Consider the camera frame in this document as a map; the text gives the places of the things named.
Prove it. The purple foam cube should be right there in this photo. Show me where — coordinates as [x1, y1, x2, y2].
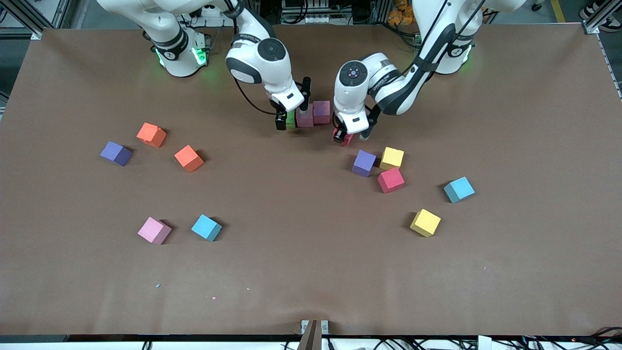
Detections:
[351, 150, 377, 177]
[100, 141, 133, 167]

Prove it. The blue foam cube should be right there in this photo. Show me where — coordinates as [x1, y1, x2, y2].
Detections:
[443, 176, 476, 204]
[191, 214, 223, 242]

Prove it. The yellow foam cube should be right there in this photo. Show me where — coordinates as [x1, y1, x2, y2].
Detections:
[380, 146, 405, 171]
[410, 209, 442, 238]

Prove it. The orange foam cube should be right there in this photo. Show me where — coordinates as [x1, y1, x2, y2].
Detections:
[174, 145, 205, 173]
[136, 122, 167, 148]

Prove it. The pile of orange objects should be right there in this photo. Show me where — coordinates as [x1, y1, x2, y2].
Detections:
[387, 0, 414, 26]

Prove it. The brown table cover sheet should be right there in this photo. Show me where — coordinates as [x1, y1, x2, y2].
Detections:
[0, 23, 622, 336]

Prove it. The black white sneaker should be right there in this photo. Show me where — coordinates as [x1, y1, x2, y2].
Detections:
[578, 0, 605, 19]

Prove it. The metal table edge bracket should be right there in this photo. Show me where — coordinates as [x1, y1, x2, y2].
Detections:
[300, 319, 329, 350]

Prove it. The aluminium frame profile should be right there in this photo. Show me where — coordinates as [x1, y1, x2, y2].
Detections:
[0, 0, 43, 40]
[582, 0, 622, 35]

